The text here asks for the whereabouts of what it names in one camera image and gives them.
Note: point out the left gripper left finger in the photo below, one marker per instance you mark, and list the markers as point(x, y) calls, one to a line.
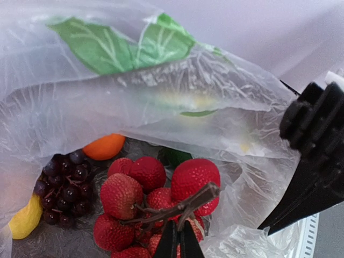
point(167, 247)

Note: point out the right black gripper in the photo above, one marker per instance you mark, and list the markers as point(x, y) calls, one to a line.
point(313, 125)

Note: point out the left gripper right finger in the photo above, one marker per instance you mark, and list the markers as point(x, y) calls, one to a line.
point(189, 245)

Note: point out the red fruit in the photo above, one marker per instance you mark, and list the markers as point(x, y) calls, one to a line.
point(137, 204)

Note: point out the clear plastic bag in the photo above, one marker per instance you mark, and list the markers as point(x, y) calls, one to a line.
point(74, 71)

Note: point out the orange fruit in bag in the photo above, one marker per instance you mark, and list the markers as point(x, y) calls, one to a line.
point(105, 147)

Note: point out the yellow fruit in bag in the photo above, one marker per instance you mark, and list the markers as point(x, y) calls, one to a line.
point(27, 219)

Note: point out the dark purple grape bunch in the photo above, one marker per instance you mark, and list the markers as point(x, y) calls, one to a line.
point(66, 189)

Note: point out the aluminium front rail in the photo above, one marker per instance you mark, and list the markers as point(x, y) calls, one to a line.
point(308, 236)

